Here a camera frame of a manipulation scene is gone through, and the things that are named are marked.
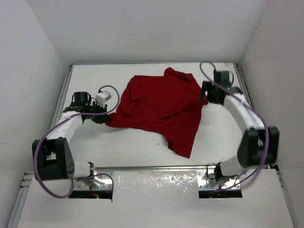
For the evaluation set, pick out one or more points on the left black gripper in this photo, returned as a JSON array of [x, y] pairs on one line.
[[100, 118]]

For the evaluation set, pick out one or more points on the white foam front panel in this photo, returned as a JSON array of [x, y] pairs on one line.
[[160, 200]]

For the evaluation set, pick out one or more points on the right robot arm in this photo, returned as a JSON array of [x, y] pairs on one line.
[[259, 143]]

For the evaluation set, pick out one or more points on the left aluminium frame rail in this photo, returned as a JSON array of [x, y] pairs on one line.
[[61, 95]]

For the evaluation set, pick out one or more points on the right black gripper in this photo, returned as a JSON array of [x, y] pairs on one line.
[[207, 86]]

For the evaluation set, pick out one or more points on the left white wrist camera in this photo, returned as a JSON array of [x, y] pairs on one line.
[[102, 97]]

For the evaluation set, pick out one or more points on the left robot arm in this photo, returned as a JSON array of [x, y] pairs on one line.
[[58, 142]]

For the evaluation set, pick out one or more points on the right aluminium frame rail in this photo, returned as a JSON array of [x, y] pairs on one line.
[[242, 83]]

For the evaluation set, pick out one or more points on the red t shirt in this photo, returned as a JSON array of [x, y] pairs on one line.
[[170, 105]]

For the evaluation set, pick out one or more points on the aluminium frame rail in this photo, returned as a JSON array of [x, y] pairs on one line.
[[242, 83], [61, 95]]

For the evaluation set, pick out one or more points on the front aluminium mounting rail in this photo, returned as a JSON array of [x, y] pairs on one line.
[[205, 177]]

